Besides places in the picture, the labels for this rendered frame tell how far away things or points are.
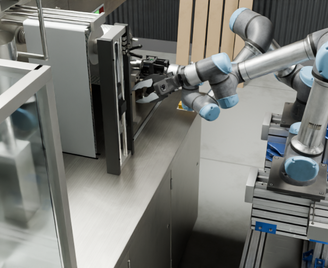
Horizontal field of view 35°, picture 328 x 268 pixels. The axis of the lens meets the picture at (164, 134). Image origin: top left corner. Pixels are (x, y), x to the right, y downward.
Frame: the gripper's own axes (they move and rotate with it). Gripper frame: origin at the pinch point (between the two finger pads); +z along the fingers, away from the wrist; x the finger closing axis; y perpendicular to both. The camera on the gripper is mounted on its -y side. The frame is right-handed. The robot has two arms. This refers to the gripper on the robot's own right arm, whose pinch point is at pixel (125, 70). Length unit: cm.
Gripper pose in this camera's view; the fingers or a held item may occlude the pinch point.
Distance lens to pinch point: 231.9
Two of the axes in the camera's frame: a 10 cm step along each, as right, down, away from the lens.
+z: -9.5, -1.6, 2.7
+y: 0.0, -8.5, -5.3
